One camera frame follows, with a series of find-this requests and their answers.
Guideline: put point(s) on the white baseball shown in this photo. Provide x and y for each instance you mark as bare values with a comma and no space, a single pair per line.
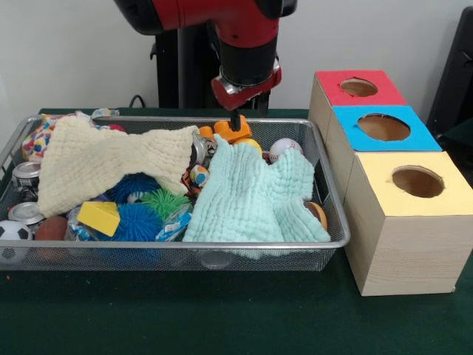
286,148

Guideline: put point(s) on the wooden box with three holes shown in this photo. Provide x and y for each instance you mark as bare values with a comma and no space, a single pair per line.
403,236

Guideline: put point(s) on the black white soccer ball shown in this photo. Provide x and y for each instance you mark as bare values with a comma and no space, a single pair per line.
15,231

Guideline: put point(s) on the brown toy football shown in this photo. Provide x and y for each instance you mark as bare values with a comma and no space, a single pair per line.
51,229

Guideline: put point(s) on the mint green waffle cloth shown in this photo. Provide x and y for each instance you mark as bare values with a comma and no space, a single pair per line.
247,196

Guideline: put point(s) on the cream waffle cloth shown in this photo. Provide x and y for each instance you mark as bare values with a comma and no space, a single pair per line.
103,159

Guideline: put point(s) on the multicoloured patterned cloth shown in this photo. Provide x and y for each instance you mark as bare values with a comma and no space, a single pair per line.
35,140

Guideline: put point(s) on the blue spiky ball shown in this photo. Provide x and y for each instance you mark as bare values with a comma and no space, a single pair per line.
138,223

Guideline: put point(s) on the yellow cheese wedge toy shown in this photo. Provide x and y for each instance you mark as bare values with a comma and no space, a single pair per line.
98,218

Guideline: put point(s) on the green spiky ball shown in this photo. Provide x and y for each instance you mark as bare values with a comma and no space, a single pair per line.
166,201

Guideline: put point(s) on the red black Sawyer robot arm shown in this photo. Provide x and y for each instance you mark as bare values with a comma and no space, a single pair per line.
236,22

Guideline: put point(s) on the orange toy block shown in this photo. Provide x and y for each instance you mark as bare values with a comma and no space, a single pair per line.
221,129

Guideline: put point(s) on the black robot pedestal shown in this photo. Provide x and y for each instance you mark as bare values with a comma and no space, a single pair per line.
184,66

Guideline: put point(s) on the black office chair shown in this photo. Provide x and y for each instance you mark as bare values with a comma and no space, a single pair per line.
454,74

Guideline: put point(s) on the dark green tablecloth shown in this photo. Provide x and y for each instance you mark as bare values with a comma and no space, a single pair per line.
460,135
221,314

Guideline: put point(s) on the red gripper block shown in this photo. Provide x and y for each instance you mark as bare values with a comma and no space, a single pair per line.
236,94

